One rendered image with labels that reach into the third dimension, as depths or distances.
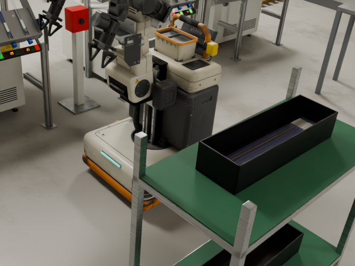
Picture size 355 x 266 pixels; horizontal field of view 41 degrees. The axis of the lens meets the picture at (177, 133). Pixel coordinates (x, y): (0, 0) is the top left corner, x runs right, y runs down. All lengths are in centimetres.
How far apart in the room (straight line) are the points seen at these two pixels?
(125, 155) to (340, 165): 140
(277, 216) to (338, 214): 167
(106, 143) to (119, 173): 22
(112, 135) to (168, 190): 152
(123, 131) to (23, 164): 69
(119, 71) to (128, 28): 26
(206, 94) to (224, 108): 128
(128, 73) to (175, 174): 108
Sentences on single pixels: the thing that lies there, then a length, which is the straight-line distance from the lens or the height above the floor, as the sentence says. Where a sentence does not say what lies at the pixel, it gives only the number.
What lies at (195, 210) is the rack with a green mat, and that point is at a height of 95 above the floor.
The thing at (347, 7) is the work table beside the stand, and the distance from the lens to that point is 430.
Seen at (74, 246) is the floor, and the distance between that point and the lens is 265.
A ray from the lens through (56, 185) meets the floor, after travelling 304.
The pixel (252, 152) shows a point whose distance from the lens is 164.
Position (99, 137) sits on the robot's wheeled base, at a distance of 296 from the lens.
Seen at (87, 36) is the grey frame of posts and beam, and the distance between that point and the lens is 415.
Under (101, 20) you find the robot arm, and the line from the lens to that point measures 207.
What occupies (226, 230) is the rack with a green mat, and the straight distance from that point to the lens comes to 139.
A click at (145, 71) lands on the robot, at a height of 82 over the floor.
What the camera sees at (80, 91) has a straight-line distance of 380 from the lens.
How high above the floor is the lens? 189
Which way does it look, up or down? 32 degrees down
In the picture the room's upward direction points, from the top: 6 degrees clockwise
